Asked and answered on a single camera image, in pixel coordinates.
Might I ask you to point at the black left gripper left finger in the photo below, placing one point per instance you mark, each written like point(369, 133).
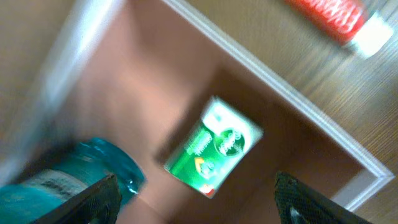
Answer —
point(99, 203)

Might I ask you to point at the green soap box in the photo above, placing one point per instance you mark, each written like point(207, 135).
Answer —
point(214, 147)

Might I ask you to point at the green red toothpaste tube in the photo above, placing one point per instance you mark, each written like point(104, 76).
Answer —
point(348, 22)

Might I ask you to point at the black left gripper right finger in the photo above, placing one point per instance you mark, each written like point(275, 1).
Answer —
point(298, 203)

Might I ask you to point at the teal mouthwash bottle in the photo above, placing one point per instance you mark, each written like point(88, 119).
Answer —
point(86, 164)

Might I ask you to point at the white open cardboard box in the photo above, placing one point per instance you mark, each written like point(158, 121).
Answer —
point(138, 74)

